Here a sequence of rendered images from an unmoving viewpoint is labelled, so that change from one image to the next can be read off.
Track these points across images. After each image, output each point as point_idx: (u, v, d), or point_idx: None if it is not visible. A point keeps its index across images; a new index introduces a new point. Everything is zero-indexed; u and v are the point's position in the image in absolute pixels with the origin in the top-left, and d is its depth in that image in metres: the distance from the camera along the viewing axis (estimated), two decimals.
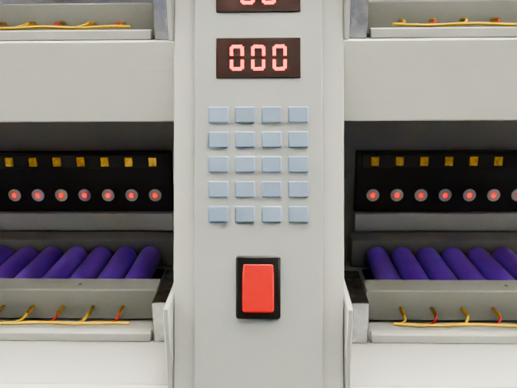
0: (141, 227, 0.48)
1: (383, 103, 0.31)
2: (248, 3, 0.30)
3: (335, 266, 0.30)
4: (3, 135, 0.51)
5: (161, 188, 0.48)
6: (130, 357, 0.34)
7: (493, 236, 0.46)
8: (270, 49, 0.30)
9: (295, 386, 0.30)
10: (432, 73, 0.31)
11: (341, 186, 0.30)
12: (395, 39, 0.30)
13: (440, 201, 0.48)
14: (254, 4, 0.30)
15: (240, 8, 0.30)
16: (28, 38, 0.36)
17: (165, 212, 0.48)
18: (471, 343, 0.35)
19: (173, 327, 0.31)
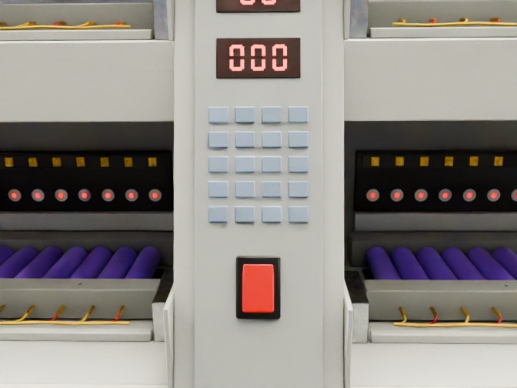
0: (141, 227, 0.48)
1: (383, 103, 0.31)
2: (248, 3, 0.30)
3: (335, 266, 0.30)
4: (3, 135, 0.51)
5: (161, 188, 0.48)
6: (130, 357, 0.34)
7: (493, 236, 0.46)
8: (270, 49, 0.30)
9: (295, 386, 0.30)
10: (432, 73, 0.31)
11: (341, 186, 0.30)
12: (395, 39, 0.30)
13: (440, 201, 0.48)
14: (254, 4, 0.30)
15: (240, 8, 0.30)
16: (28, 38, 0.36)
17: (165, 212, 0.48)
18: (471, 343, 0.35)
19: (173, 327, 0.31)
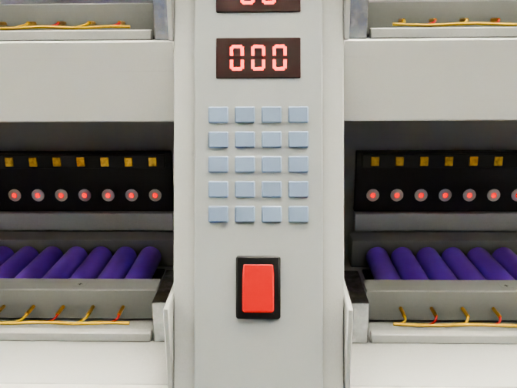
0: (141, 227, 0.48)
1: (383, 103, 0.31)
2: (248, 3, 0.30)
3: (335, 266, 0.30)
4: (3, 135, 0.51)
5: (161, 188, 0.48)
6: (130, 357, 0.34)
7: (493, 236, 0.46)
8: (270, 49, 0.30)
9: (295, 386, 0.30)
10: (432, 73, 0.31)
11: (341, 186, 0.30)
12: (395, 39, 0.30)
13: (440, 201, 0.48)
14: (254, 4, 0.30)
15: (240, 8, 0.30)
16: (28, 38, 0.36)
17: (165, 212, 0.48)
18: (471, 343, 0.35)
19: (173, 327, 0.31)
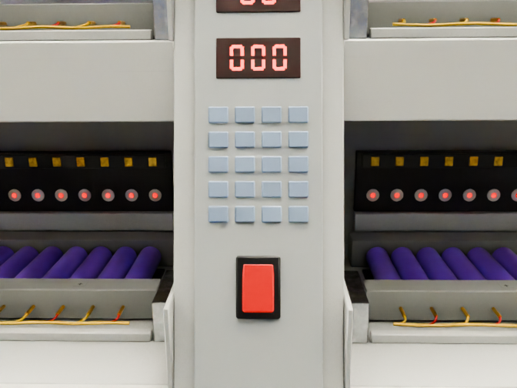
0: (141, 227, 0.48)
1: (383, 103, 0.31)
2: (248, 3, 0.30)
3: (335, 266, 0.30)
4: (3, 135, 0.51)
5: (161, 188, 0.48)
6: (130, 357, 0.34)
7: (493, 236, 0.46)
8: (270, 49, 0.30)
9: (295, 386, 0.30)
10: (432, 73, 0.31)
11: (341, 186, 0.30)
12: (395, 39, 0.30)
13: (440, 201, 0.48)
14: (254, 4, 0.30)
15: (240, 8, 0.30)
16: (28, 38, 0.36)
17: (165, 212, 0.48)
18: (471, 343, 0.35)
19: (173, 327, 0.31)
